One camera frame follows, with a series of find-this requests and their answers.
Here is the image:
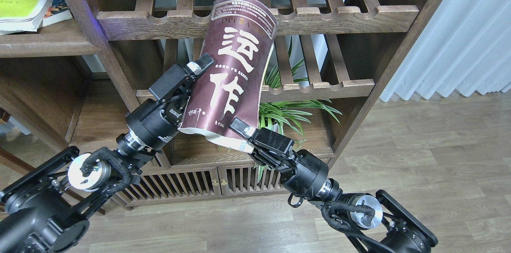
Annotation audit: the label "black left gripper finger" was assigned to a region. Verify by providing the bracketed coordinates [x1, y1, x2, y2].
[187, 53, 215, 80]

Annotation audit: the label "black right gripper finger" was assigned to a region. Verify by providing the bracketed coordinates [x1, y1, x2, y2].
[230, 118, 257, 140]

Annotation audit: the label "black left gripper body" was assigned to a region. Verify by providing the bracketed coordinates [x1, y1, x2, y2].
[117, 63, 198, 156]

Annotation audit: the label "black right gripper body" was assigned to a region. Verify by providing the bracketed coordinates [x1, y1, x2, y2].
[248, 127, 342, 202]

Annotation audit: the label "maroon book white characters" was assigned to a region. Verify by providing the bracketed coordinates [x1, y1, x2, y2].
[179, 0, 278, 153]

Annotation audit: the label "green cover picture book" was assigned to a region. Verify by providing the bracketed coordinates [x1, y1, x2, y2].
[40, 0, 73, 27]

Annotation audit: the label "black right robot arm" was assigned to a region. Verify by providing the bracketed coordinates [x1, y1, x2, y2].
[230, 118, 438, 253]

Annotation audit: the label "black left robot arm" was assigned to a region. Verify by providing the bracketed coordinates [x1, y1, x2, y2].
[1, 54, 215, 253]

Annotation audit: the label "green spider plant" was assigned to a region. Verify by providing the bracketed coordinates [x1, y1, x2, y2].
[254, 59, 342, 184]

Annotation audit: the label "white pleated curtain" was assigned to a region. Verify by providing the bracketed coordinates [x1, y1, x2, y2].
[380, 0, 511, 102]

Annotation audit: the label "dark wooden chair frame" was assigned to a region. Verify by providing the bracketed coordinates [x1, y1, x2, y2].
[0, 147, 85, 202]

